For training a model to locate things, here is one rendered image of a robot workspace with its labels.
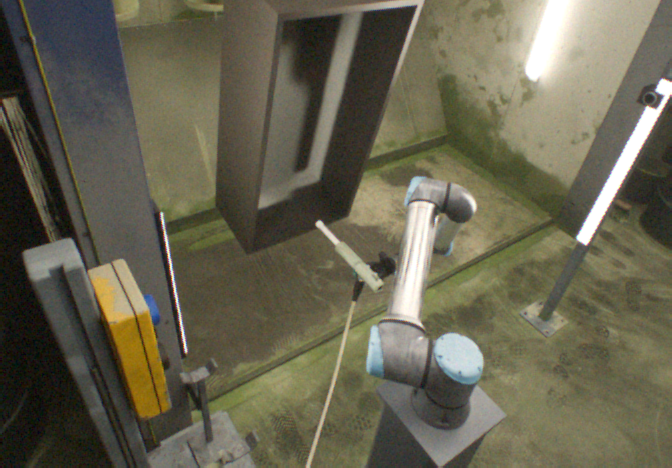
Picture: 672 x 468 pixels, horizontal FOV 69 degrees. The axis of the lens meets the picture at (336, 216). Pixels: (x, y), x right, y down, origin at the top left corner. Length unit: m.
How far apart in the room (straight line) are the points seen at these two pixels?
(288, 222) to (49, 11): 1.70
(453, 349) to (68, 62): 1.21
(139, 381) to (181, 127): 2.38
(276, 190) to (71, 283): 2.02
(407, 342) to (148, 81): 2.18
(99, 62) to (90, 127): 0.14
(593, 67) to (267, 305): 2.35
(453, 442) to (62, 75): 1.42
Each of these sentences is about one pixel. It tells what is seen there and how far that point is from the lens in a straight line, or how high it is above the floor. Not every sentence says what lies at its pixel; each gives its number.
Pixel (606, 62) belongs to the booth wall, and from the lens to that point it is 3.35.
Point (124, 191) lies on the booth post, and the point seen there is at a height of 1.37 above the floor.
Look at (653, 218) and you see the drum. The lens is 4.03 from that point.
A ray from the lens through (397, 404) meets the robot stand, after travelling 1.71.
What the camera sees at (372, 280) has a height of 0.55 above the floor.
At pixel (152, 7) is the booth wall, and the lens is 3.14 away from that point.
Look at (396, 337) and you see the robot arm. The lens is 1.52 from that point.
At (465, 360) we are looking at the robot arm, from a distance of 1.52.
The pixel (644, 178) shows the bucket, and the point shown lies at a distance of 4.29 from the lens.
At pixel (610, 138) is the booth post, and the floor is 0.75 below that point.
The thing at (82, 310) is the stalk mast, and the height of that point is 1.56.
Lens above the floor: 2.09
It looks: 39 degrees down
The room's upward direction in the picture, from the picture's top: 6 degrees clockwise
